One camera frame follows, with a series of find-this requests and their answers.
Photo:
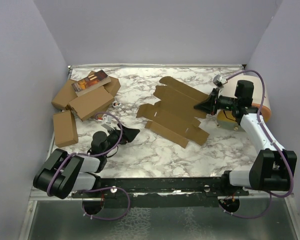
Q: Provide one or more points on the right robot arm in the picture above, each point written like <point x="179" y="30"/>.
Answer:
<point x="274" y="166"/>

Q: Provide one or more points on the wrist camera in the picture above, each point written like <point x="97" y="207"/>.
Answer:
<point x="107" y="122"/>
<point x="219" y="81"/>

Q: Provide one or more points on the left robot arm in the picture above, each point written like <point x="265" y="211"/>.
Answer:
<point x="63" y="173"/>

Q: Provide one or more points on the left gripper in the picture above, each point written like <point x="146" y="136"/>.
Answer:
<point x="128" y="134"/>

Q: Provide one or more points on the large bottom cardboard box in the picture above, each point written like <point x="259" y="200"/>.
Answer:
<point x="73" y="89"/>

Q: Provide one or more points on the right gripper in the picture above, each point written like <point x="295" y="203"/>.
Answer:
<point x="210" y="106"/>

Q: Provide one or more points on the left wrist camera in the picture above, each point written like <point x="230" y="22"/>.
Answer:
<point x="107" y="122"/>

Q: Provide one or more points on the paperback book dark cover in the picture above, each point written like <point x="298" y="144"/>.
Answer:
<point x="91" y="82"/>

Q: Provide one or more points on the small cardboard box left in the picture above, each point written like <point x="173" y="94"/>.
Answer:
<point x="65" y="129"/>

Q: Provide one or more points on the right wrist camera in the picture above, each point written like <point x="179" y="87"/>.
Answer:
<point x="219" y="81"/>

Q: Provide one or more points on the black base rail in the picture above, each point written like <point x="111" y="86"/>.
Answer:
<point x="163" y="192"/>

